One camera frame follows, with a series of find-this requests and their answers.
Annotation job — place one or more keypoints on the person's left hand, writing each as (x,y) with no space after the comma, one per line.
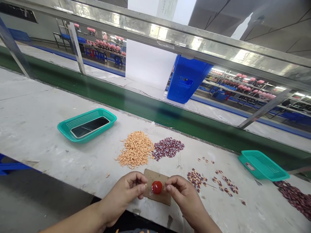
(126,189)

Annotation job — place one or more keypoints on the person's right hand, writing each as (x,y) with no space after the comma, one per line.
(184,196)

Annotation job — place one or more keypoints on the brown cardboard piece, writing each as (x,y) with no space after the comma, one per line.
(159,200)

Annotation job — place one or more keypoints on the red glossy round blob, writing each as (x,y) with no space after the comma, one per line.
(157,187)

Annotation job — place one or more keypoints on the scattered maroon assembled bits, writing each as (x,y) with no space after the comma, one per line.
(220,185)

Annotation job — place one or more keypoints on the person's body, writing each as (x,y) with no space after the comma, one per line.
(138,224)

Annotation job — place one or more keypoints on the pile of orange plastic bits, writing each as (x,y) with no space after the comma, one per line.
(134,150)

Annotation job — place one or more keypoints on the pile of maroon plastic bits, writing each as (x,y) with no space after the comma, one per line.
(166,148)

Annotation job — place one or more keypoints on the small clear plastic cap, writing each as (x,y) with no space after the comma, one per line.
(152,124)

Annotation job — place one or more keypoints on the black smartphone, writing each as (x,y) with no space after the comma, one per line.
(90,127)

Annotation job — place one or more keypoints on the teal basket with phone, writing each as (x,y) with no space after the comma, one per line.
(73,122)

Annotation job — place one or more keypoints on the teal perforated plastic basket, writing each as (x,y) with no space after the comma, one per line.
(267,167)

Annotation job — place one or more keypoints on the green conveyor belt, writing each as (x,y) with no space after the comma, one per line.
(97,85)

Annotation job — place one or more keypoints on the blue plastic crate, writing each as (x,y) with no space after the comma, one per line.
(184,80)

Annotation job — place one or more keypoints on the blue plastic stool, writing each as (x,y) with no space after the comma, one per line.
(8,166)

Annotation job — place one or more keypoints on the long shelving with pink items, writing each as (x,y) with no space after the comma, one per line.
(247,87)

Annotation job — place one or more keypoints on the row of blue stools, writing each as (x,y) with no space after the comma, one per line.
(96,54)

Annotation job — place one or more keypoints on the shelf rack with pink items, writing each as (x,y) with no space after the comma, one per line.
(107,45)

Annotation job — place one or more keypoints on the steel overhead frame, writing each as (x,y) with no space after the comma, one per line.
(170,34)

